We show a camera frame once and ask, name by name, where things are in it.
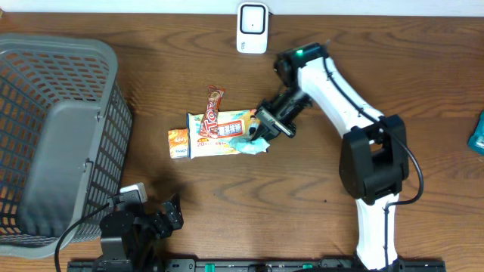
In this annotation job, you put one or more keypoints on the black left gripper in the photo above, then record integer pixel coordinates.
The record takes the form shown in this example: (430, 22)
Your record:
(164, 228)

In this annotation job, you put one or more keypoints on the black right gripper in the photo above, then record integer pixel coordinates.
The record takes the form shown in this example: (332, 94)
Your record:
(269, 125)

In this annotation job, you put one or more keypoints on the teal wet wipes pack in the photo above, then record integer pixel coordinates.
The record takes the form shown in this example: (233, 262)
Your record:
(247, 146)

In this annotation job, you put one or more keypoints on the large beige snack bag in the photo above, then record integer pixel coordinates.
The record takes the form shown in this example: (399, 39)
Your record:
(232, 124)

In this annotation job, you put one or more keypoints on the red brown candy bar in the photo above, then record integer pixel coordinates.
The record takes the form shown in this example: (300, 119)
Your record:
(209, 122)

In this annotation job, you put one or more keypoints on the small orange snack box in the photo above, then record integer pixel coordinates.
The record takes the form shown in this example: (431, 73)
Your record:
(178, 140)

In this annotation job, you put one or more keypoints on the teal blue snack packet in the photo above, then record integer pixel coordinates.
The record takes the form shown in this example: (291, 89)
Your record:
(476, 141)

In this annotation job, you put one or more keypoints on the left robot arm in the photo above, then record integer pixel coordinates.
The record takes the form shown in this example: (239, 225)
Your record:
(129, 234)

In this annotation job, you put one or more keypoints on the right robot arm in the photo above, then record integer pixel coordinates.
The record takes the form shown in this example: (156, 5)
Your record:
(373, 161)

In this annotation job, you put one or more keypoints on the white barcode scanner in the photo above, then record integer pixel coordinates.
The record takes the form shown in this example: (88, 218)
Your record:
(252, 28)

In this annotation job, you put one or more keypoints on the grey plastic shopping basket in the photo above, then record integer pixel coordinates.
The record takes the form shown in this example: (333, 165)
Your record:
(65, 130)

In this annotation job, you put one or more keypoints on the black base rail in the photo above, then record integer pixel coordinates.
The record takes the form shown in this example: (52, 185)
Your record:
(328, 264)

